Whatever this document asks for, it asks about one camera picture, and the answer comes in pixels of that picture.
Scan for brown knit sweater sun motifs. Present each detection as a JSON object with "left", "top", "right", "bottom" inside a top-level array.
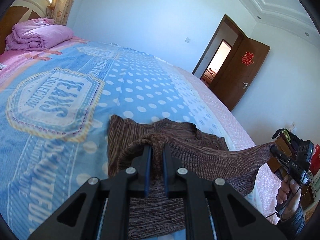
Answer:
[{"left": 107, "top": 114, "right": 277, "bottom": 235}]

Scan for brown wooden door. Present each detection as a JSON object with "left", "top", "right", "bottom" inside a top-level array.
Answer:
[{"left": 209, "top": 34, "right": 271, "bottom": 112}]

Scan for red paper door decoration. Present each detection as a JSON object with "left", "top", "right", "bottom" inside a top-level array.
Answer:
[{"left": 241, "top": 52, "right": 253, "bottom": 65}]

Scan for thin black cable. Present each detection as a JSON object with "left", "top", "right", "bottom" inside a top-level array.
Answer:
[{"left": 265, "top": 175, "right": 309, "bottom": 218}]

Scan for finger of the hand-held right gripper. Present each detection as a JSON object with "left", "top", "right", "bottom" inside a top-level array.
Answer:
[{"left": 270, "top": 146, "right": 292, "bottom": 167}]

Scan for blue pink printed bed sheet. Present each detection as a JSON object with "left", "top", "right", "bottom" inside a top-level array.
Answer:
[{"left": 0, "top": 36, "right": 310, "bottom": 240}]

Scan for dark clothes with green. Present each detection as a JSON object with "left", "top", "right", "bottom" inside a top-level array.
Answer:
[{"left": 272, "top": 128, "right": 302, "bottom": 143}]

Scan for beige patterned curtain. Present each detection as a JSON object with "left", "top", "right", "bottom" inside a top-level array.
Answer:
[{"left": 47, "top": 0, "right": 79, "bottom": 27}]

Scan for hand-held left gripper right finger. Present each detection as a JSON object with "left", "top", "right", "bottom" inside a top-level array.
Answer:
[{"left": 162, "top": 145, "right": 288, "bottom": 240}]

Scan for white and wooden headboard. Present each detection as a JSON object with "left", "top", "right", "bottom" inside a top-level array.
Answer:
[{"left": 0, "top": 0, "right": 49, "bottom": 55}]

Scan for wooden cabinet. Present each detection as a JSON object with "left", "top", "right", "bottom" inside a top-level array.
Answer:
[{"left": 268, "top": 135, "right": 316, "bottom": 207}]

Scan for folded pink blanket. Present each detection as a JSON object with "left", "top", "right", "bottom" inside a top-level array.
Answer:
[{"left": 5, "top": 17, "right": 75, "bottom": 52}]

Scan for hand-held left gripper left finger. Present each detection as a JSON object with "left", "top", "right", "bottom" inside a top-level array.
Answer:
[{"left": 29, "top": 145, "right": 153, "bottom": 240}]

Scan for person's right forearm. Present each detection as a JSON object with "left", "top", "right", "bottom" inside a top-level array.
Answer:
[{"left": 276, "top": 204, "right": 307, "bottom": 236}]

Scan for person's right hand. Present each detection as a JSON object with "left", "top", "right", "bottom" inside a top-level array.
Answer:
[{"left": 276, "top": 172, "right": 304, "bottom": 221}]

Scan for brown door frame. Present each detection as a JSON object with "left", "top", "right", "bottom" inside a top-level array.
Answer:
[{"left": 192, "top": 14, "right": 244, "bottom": 80}]

